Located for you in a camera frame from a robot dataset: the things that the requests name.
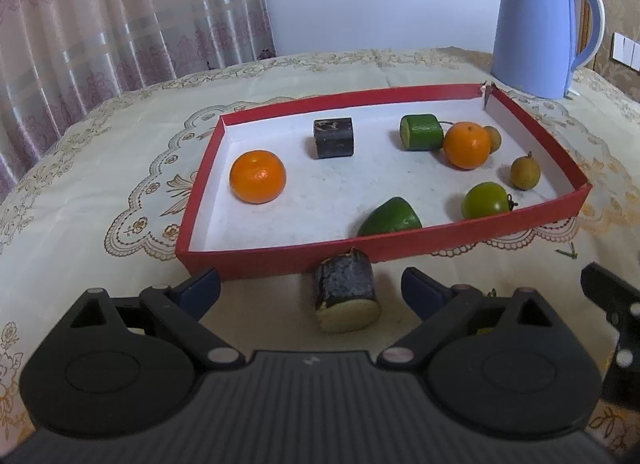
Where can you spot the pink patterned curtain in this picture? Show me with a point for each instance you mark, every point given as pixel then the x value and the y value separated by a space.
pixel 62 58

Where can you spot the dark sugarcane piece in tray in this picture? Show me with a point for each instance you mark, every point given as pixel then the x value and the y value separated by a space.
pixel 334 138

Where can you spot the right orange mandarin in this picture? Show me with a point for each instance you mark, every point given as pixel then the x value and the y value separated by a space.
pixel 466 145

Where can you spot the small brown longan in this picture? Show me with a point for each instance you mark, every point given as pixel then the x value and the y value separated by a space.
pixel 495 139

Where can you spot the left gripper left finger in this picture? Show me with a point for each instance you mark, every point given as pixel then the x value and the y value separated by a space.
pixel 158 329

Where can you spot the left orange mandarin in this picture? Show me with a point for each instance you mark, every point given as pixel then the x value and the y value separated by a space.
pixel 257 177

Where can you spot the blue electric kettle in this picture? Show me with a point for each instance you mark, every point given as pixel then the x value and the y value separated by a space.
pixel 535 49

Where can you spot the yellowish longan fruit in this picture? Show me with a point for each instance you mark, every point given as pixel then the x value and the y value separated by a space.
pixel 525 172

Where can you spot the orange mandarin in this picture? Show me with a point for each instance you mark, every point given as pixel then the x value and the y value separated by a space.
pixel 257 177
pixel 466 145

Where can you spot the green cucumber piece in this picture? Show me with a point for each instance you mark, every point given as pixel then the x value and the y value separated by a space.
pixel 421 132

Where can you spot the white wall switch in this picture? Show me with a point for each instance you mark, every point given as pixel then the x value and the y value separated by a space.
pixel 626 51

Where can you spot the red shallow cardboard tray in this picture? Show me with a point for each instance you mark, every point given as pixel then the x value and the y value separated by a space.
pixel 325 201

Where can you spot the green tomato in tray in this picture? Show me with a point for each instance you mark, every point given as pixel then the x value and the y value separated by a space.
pixel 486 199

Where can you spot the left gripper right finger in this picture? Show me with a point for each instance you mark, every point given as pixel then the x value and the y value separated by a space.
pixel 528 333

